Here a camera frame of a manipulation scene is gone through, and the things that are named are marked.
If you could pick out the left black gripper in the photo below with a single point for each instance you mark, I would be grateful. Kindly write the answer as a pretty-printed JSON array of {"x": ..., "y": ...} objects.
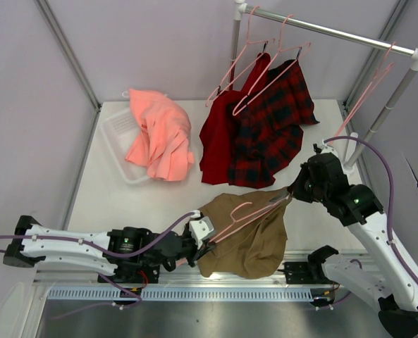
[{"x": 193, "y": 251}]

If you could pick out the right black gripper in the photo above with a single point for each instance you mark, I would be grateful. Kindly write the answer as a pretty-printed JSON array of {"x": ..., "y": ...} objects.
[{"x": 297, "y": 186}]

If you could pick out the khaki brown skirt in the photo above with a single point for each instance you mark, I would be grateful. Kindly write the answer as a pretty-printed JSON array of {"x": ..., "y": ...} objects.
[{"x": 247, "y": 239}]

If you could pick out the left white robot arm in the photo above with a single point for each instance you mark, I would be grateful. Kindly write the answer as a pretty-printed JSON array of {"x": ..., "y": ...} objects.
[{"x": 120, "y": 255}]

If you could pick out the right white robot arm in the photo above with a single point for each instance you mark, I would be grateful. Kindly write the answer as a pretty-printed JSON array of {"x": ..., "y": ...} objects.
[{"x": 394, "y": 297}]

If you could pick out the red black plaid skirt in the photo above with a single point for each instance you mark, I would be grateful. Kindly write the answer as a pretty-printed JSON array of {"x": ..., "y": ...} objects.
[{"x": 270, "y": 133}]

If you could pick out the plain red skirt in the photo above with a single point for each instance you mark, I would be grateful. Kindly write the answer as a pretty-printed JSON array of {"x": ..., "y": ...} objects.
[{"x": 220, "y": 128}]

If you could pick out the salmon pink skirt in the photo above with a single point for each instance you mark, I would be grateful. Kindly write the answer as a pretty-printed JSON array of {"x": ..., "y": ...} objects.
[{"x": 163, "y": 143}]

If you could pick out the white plastic basket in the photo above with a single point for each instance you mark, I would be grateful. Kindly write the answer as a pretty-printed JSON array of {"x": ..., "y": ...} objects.
[{"x": 119, "y": 130}]

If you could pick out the metal clothes rack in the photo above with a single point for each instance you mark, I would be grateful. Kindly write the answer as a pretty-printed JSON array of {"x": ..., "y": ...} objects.
[{"x": 336, "y": 68}]

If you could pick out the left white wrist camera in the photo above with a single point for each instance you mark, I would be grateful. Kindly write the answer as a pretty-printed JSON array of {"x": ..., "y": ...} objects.
[{"x": 201, "y": 230}]

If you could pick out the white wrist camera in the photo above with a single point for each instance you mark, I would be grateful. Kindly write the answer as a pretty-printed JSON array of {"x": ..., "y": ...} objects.
[
  {"x": 323, "y": 147},
  {"x": 201, "y": 230}
]

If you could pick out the white slotted cable duct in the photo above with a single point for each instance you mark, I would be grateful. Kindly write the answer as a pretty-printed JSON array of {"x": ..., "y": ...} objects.
[{"x": 291, "y": 294}]

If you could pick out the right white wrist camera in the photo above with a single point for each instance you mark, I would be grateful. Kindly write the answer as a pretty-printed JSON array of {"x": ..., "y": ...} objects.
[{"x": 323, "y": 147}]

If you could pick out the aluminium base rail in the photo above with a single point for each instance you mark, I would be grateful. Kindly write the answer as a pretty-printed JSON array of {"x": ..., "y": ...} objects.
[{"x": 209, "y": 268}]

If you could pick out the pink empty wire hanger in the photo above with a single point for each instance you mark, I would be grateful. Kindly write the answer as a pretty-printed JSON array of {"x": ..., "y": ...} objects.
[{"x": 375, "y": 81}]

